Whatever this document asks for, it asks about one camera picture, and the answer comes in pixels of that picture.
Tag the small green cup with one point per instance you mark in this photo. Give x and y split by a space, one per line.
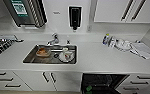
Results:
88 88

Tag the stainless steel dishwasher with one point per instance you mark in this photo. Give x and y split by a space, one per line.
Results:
104 81

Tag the small sink pump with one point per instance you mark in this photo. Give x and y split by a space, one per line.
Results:
68 42

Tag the white cup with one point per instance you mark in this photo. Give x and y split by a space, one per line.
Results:
65 50

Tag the white patterned plate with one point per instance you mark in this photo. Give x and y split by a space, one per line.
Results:
67 56

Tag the chrome faucet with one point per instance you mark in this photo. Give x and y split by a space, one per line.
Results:
53 39

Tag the black soap dispenser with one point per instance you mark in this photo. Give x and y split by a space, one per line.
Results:
74 17

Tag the orange bowl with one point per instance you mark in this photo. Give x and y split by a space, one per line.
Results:
42 52

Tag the white double door base cabinet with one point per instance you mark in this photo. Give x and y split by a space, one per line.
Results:
67 81

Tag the steel sink basin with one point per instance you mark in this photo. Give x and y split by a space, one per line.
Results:
29 59

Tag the steel paper towel dispenser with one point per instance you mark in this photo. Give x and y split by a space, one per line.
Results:
36 13

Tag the white grey dish towel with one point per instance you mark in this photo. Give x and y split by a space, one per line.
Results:
145 50

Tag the dish rack with dishes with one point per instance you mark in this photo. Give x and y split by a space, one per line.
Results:
2 45

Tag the white drawer base cabinet narrow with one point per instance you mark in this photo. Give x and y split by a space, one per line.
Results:
141 83

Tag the white drawer base cabinet wide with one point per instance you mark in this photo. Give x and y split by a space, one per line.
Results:
7 81

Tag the small wall label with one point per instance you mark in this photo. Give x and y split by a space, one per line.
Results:
56 12

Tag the white wall cabinet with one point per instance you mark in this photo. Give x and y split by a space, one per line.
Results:
107 11

